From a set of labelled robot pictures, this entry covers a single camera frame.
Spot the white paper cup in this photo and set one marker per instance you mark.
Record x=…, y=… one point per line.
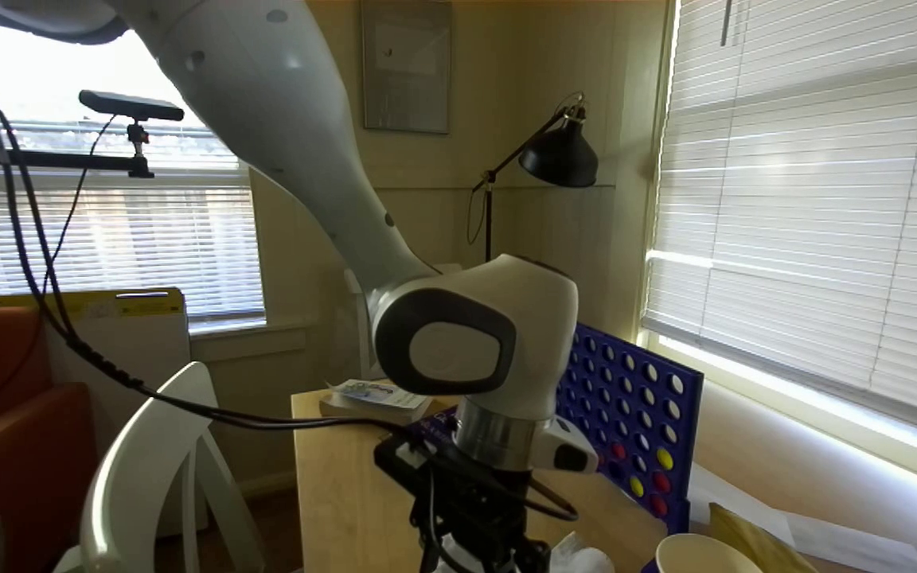
x=700, y=555

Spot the blue connect four board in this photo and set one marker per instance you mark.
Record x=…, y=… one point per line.
x=641, y=414

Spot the left window blind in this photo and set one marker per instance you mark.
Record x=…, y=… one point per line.
x=122, y=233

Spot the orange armchair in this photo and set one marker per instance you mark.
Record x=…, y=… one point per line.
x=45, y=449

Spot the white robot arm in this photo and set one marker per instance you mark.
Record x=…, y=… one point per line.
x=493, y=334

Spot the black camera on boom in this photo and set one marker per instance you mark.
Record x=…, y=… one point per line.
x=108, y=104

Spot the framed wall picture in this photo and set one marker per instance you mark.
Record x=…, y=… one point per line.
x=405, y=66

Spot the window blind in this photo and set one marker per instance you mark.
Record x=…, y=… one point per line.
x=122, y=233
x=786, y=189

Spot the yellow paper bag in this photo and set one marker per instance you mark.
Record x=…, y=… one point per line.
x=760, y=544

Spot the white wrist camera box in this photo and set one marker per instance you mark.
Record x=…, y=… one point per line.
x=564, y=448

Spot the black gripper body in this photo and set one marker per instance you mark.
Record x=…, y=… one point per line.
x=470, y=517

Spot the black floor lamp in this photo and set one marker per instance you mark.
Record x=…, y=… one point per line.
x=556, y=153

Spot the white board yellow tape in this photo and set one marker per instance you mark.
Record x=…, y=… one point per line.
x=142, y=332

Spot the white chair near table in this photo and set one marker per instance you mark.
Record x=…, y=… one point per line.
x=163, y=449

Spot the right window blind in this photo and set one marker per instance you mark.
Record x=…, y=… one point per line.
x=786, y=189

